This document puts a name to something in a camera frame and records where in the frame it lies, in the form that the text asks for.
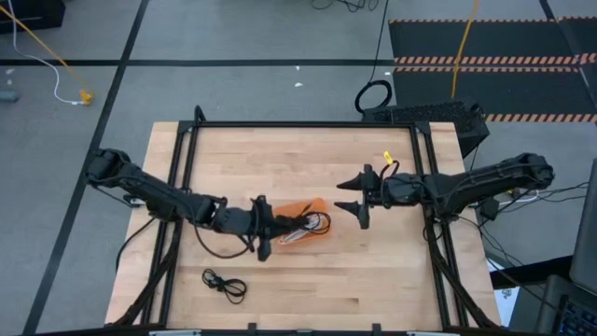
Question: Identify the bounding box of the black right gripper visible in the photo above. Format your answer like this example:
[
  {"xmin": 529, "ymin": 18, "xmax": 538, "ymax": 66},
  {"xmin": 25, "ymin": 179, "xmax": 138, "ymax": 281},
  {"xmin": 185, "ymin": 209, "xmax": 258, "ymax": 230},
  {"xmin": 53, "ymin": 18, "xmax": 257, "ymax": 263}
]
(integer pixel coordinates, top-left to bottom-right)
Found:
[{"xmin": 333, "ymin": 162, "xmax": 433, "ymax": 231}]

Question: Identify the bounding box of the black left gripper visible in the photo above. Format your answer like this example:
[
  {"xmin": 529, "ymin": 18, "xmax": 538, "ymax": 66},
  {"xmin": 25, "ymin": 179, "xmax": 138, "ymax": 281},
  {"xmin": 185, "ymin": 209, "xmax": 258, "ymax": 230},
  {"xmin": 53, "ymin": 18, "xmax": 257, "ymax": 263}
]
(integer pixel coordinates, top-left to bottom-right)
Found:
[{"xmin": 216, "ymin": 194, "xmax": 309, "ymax": 262}]

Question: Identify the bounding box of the white USB-C cable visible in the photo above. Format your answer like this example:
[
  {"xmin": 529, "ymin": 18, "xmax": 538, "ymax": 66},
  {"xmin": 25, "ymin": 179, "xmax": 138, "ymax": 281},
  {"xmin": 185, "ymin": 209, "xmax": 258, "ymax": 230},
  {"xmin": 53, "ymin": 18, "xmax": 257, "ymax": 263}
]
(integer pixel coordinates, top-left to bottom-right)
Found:
[{"xmin": 279, "ymin": 218, "xmax": 327, "ymax": 245}]

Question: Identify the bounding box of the black USB-C cable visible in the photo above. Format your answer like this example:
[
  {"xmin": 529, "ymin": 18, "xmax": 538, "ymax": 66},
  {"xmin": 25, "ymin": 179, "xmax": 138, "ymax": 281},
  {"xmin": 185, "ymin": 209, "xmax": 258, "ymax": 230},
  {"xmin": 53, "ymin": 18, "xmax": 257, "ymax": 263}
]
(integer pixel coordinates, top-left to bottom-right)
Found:
[
  {"xmin": 201, "ymin": 268, "xmax": 248, "ymax": 305},
  {"xmin": 300, "ymin": 201, "xmax": 333, "ymax": 236}
]

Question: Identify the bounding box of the orange translucent plastic bin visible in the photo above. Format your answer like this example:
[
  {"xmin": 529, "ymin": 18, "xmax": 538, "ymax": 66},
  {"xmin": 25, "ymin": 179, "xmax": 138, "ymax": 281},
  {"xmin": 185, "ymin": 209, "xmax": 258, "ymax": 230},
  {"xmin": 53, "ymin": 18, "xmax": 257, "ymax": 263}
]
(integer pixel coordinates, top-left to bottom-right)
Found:
[{"xmin": 272, "ymin": 197, "xmax": 333, "ymax": 246}]

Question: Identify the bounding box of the white printed sheet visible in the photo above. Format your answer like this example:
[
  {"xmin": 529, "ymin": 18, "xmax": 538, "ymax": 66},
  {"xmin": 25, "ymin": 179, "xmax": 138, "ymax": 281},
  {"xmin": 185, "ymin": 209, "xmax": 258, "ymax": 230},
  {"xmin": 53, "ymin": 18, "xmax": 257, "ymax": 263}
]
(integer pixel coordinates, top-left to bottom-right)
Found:
[{"xmin": 493, "ymin": 285, "xmax": 520, "ymax": 328}]

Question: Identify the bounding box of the black hazard striped floor mat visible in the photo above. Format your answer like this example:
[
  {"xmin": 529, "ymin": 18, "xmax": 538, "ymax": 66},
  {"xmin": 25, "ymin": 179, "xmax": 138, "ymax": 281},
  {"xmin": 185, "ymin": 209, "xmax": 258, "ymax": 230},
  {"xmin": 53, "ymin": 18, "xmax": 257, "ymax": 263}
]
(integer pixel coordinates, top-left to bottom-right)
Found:
[{"xmin": 389, "ymin": 17, "xmax": 597, "ymax": 123}]

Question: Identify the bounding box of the black monitor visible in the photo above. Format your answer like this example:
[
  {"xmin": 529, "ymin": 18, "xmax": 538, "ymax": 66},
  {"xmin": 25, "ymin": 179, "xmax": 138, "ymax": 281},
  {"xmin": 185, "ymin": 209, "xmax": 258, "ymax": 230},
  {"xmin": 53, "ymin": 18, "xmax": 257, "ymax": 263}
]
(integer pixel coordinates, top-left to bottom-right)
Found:
[{"xmin": 568, "ymin": 158, "xmax": 597, "ymax": 296}]

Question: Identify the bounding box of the black keyboard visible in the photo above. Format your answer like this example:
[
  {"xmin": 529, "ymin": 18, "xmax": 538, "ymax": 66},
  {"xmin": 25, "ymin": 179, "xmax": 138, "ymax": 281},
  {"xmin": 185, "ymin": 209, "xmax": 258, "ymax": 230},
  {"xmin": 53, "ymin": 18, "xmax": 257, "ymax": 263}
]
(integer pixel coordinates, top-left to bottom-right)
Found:
[{"xmin": 535, "ymin": 273, "xmax": 597, "ymax": 336}]

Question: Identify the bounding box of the black floor box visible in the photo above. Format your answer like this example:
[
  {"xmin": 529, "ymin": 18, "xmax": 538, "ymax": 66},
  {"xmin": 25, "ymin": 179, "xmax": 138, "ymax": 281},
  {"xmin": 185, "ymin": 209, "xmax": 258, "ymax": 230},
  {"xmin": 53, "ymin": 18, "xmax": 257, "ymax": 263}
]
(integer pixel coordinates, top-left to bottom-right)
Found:
[{"xmin": 0, "ymin": 0, "xmax": 66, "ymax": 35}]

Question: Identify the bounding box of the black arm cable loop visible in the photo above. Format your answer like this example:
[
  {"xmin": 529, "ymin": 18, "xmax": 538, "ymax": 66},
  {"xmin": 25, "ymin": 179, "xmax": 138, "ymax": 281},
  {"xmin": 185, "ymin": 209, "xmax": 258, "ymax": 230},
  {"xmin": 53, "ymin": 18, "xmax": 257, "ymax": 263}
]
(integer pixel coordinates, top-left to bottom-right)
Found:
[{"xmin": 191, "ymin": 218, "xmax": 257, "ymax": 260}]

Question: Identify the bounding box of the black aluminium table frame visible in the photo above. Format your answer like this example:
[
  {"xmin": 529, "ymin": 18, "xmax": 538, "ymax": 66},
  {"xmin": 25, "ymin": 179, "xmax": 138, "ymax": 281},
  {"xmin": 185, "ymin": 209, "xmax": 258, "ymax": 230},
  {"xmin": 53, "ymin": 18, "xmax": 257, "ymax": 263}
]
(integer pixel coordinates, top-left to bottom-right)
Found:
[{"xmin": 111, "ymin": 105, "xmax": 503, "ymax": 330}]

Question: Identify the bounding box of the black hanging cable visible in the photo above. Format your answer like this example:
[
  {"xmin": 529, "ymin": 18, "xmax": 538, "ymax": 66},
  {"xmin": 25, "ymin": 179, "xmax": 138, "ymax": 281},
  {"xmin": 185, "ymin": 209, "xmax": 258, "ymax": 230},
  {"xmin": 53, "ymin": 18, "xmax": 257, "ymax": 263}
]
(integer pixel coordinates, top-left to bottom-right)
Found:
[{"xmin": 354, "ymin": 0, "xmax": 394, "ymax": 115}]

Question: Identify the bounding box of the yellow hanging cable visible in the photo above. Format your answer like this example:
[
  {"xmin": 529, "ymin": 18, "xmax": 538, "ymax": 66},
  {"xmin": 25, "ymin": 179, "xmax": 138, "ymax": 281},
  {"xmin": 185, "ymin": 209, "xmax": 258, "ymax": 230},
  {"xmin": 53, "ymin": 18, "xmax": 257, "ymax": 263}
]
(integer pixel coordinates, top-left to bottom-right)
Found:
[{"xmin": 450, "ymin": 0, "xmax": 481, "ymax": 99}]

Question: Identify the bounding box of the yellow floor cord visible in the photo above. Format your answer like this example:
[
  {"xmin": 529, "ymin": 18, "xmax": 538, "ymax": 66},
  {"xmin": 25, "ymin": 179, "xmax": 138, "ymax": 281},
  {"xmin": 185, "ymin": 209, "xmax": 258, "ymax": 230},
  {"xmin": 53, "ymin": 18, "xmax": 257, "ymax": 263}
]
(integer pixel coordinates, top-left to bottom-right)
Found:
[{"xmin": 0, "ymin": 4, "xmax": 94, "ymax": 106}]

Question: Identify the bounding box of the white floor cable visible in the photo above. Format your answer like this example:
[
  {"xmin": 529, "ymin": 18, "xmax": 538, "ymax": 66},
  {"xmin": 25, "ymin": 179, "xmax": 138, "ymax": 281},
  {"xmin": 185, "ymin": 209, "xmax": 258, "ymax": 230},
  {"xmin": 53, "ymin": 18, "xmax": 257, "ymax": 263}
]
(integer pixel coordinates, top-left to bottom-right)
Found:
[{"xmin": 7, "ymin": 0, "xmax": 88, "ymax": 106}]

